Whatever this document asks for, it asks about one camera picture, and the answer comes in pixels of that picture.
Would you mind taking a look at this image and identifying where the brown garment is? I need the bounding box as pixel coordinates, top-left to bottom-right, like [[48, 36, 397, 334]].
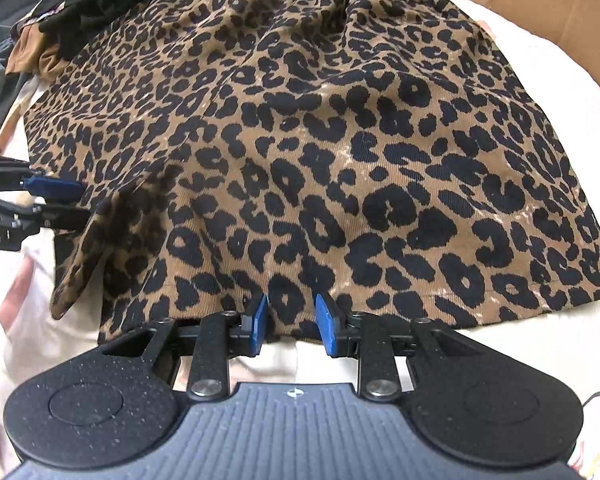
[[6, 24, 71, 84]]

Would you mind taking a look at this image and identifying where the leopard print skirt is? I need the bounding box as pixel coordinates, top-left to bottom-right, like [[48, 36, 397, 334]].
[[21, 0, 600, 346]]

